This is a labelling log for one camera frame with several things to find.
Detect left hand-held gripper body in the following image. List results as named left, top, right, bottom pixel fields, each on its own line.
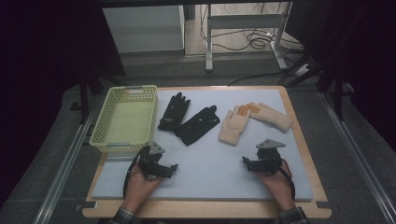
left=136, top=141, right=166, bottom=180

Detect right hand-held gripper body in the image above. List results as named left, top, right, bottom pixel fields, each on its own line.
left=255, top=138, right=287, bottom=175

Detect cream knit glove orange fingertips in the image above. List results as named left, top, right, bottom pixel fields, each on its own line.
left=218, top=105, right=252, bottom=147
left=247, top=102, right=294, bottom=133

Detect pale green plastic basket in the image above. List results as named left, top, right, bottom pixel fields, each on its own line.
left=89, top=84, right=159, bottom=154

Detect black glove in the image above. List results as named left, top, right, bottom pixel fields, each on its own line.
left=175, top=105, right=221, bottom=147
left=157, top=91, right=191, bottom=132

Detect person's left hand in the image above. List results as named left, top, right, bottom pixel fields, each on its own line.
left=122, top=164, right=163, bottom=213

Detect person's right hand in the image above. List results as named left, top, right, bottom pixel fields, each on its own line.
left=257, top=160, right=296, bottom=213

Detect light blue foam mat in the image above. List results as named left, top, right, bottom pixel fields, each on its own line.
left=92, top=88, right=314, bottom=202

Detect black metal stand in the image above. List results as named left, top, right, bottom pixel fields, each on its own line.
left=78, top=73, right=125, bottom=124
left=317, top=62, right=353, bottom=120

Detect white power strip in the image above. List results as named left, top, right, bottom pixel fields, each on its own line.
left=293, top=63, right=312, bottom=77

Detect white cabinet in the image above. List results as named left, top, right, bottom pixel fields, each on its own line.
left=102, top=5, right=186, bottom=54

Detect dark curtain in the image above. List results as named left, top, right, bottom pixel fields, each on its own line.
left=0, top=0, right=125, bottom=206
left=286, top=0, right=396, bottom=153

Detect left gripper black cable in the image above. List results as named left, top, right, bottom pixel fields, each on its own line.
left=122, top=145, right=150, bottom=199

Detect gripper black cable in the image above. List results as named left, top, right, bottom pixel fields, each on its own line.
left=122, top=145, right=150, bottom=199
left=276, top=158, right=296, bottom=201

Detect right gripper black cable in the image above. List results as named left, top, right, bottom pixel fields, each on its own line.
left=276, top=158, right=296, bottom=201

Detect long black floor cable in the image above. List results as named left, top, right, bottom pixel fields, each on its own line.
left=227, top=70, right=284, bottom=87

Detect aluminium rail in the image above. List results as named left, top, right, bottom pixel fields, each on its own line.
left=32, top=99, right=104, bottom=224
left=320, top=91, right=396, bottom=223

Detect tangled black floor cables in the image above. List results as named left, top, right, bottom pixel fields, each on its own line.
left=199, top=4, right=304, bottom=52

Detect white metal desk frame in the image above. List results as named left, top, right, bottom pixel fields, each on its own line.
left=205, top=2, right=293, bottom=73

